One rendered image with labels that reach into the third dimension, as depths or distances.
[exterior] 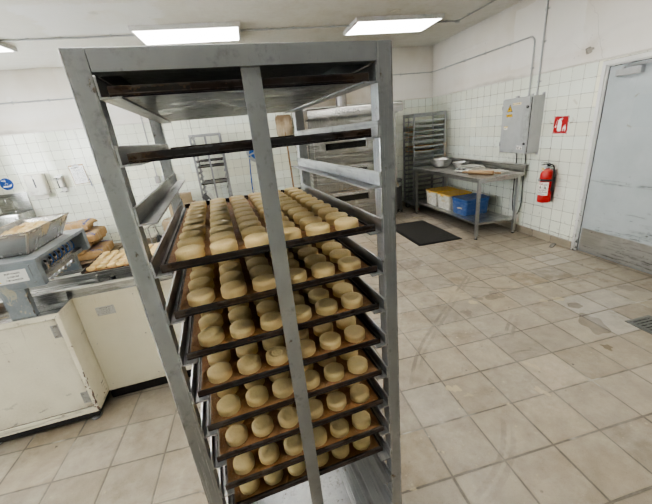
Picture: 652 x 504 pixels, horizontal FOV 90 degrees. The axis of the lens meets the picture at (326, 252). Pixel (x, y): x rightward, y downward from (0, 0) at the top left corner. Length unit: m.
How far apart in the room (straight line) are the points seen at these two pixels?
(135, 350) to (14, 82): 5.47
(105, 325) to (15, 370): 0.50
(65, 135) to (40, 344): 4.94
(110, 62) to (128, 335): 2.29
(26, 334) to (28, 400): 0.47
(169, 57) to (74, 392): 2.46
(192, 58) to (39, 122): 6.74
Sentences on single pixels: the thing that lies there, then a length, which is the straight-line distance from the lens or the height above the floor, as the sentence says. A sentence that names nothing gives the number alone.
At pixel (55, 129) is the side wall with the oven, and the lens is 7.18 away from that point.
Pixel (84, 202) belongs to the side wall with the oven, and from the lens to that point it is 7.19.
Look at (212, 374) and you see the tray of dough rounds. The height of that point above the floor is 1.24.
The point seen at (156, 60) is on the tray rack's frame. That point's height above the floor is 1.80.
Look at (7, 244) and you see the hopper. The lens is 2.55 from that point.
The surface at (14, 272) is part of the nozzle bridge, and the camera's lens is 2.48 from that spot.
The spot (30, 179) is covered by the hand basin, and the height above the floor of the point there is 1.40.
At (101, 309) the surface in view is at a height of 0.72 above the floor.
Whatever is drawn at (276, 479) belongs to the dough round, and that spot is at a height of 0.88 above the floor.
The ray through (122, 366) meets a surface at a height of 0.26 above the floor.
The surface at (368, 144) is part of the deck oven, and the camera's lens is 5.82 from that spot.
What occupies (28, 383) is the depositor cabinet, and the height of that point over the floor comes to 0.41.
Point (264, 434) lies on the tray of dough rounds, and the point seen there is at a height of 1.05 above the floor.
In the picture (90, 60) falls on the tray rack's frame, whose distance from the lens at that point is 0.59.
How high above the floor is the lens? 1.69
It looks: 20 degrees down
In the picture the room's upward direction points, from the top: 6 degrees counter-clockwise
